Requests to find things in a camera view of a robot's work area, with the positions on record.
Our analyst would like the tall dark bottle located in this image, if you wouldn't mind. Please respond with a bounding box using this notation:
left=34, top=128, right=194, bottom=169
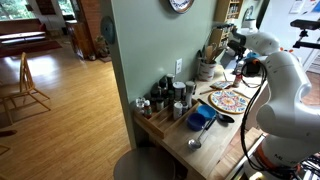
left=158, top=75, right=169, bottom=98

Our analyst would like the dark wooden cabinet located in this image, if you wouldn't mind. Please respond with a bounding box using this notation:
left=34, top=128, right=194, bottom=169
left=65, top=19, right=89, bottom=60

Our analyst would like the wooden spoon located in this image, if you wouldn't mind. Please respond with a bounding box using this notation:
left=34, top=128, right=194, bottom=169
left=212, top=44, right=228, bottom=63

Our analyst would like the dark red sofa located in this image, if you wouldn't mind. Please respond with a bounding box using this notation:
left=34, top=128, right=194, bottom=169
left=0, top=18, right=47, bottom=34

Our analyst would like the white paper sheet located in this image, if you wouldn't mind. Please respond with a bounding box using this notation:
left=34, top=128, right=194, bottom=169
left=289, top=0, right=305, bottom=14

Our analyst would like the small labelled spice jar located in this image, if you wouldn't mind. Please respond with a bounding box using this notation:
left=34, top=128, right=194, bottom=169
left=155, top=97, right=165, bottom=112

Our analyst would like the thin wooden stick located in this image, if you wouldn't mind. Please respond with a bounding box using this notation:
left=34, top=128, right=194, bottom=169
left=198, top=87, right=218, bottom=96

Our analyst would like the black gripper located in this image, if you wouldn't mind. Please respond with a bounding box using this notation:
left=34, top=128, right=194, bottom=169
left=228, top=39, right=248, bottom=59

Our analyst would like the colourful floral ceramic plate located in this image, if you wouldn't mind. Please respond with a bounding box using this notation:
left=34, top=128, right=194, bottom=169
left=208, top=89, right=250, bottom=115

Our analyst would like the wooden spatula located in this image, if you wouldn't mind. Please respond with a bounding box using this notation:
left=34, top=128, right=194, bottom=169
left=204, top=44, right=214, bottom=64

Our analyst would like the dark kitchen utensil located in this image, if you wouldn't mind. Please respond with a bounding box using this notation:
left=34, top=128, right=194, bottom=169
left=195, top=49, right=205, bottom=66

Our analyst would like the white utensil crock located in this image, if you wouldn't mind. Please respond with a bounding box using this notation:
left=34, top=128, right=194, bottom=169
left=198, top=60, right=218, bottom=82

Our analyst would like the clear glass shaker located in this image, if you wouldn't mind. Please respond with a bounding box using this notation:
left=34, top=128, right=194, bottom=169
left=134, top=96, right=147, bottom=113

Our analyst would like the dark jar silver cap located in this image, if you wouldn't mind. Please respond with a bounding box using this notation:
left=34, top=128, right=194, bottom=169
left=165, top=73, right=175, bottom=91

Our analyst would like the wooden wall spice shelf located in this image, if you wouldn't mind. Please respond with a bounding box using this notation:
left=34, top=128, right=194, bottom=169
left=209, top=0, right=244, bottom=48

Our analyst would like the dark blue round bowl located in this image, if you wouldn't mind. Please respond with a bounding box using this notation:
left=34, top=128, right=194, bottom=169
left=186, top=112, right=207, bottom=132

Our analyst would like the black lid spice jar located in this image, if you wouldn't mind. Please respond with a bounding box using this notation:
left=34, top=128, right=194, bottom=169
left=181, top=100, right=190, bottom=114

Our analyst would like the wooden tiered spice rack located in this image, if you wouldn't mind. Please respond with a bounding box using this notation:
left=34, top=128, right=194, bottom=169
left=133, top=98, right=201, bottom=139

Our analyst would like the blue paper sheet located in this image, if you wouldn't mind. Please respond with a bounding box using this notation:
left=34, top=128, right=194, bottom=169
left=311, top=0, right=320, bottom=14

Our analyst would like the round grey stool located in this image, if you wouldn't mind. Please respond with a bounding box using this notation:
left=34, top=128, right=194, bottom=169
left=113, top=147, right=177, bottom=180

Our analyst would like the tall silver spice grinder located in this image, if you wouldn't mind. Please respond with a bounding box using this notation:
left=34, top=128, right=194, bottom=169
left=184, top=80, right=197, bottom=108

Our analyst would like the small red sauce bottle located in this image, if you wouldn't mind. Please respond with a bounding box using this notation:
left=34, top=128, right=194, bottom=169
left=143, top=99, right=153, bottom=120

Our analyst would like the small glass spice jar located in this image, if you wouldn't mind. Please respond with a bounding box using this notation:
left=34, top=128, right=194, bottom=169
left=166, top=89, right=175, bottom=108

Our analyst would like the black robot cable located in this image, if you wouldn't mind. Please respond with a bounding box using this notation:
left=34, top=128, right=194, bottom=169
left=239, top=56, right=303, bottom=179

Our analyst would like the red lid white shaker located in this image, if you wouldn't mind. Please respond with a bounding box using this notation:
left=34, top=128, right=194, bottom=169
left=232, top=71, right=244, bottom=88

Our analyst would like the red floor rug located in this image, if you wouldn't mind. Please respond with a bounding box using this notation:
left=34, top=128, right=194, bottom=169
left=0, top=39, right=63, bottom=58

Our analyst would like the grey round wall disc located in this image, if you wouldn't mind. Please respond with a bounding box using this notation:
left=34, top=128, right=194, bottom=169
left=100, top=15, right=117, bottom=45

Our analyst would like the white wall outlet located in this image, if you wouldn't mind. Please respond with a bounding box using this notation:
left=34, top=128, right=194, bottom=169
left=175, top=58, right=183, bottom=75

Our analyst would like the short dark bottle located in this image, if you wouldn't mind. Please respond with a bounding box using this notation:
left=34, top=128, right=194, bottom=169
left=149, top=83, right=161, bottom=101

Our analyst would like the slotted metal spoon black handle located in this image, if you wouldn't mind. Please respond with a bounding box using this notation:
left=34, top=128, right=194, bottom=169
left=187, top=114, right=218, bottom=150

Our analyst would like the black camera on stand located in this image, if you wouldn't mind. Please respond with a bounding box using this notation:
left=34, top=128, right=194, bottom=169
left=289, top=18, right=320, bottom=50

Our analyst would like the low wooden table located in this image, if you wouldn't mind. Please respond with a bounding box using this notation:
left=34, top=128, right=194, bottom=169
left=0, top=31, right=47, bottom=46

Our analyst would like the black plastic serving spoon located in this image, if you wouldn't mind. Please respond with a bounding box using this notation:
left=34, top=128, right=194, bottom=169
left=196, top=97, right=236, bottom=124

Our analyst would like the dark patterned wall plate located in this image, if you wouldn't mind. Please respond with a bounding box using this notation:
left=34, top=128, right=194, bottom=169
left=241, top=4, right=255, bottom=26

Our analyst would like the aluminium frame rail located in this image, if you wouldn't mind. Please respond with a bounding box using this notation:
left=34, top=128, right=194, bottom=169
left=224, top=133, right=268, bottom=180

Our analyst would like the wooden chair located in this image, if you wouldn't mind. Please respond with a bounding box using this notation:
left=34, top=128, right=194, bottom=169
left=0, top=51, right=52, bottom=125

